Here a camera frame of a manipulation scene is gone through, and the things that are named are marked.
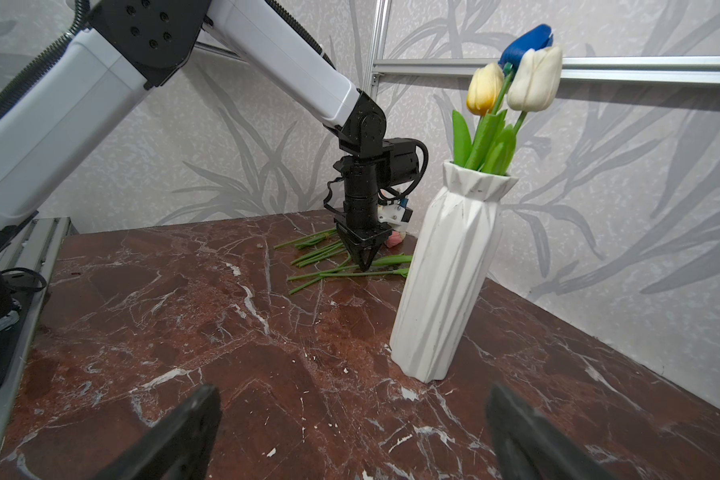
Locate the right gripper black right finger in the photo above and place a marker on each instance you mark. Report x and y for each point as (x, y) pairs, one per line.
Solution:
(528, 446)

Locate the aluminium frame front rail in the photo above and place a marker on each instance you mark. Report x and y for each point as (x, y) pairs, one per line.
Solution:
(26, 265)

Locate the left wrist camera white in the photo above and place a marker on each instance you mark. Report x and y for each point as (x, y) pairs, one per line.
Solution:
(395, 213)

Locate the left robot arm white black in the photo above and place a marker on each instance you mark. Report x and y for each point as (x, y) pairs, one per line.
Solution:
(72, 95)

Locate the yellow tulip flower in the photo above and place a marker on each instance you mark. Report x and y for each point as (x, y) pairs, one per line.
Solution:
(389, 265)
(470, 152)

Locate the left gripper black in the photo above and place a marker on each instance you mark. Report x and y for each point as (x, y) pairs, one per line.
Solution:
(362, 233)

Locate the white ribbed ceramic vase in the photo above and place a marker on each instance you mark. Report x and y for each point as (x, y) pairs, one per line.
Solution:
(452, 256)

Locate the white tulip flower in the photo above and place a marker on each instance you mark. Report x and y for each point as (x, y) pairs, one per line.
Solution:
(533, 89)

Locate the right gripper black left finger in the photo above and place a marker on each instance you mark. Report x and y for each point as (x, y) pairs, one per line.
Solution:
(179, 446)

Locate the bundle of tulips with band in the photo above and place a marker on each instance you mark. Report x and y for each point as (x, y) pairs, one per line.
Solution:
(315, 247)

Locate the blue tulip flower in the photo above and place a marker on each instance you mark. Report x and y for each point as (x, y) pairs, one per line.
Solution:
(537, 38)

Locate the aluminium frame back crossbar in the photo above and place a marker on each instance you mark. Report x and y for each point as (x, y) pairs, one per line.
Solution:
(675, 70)

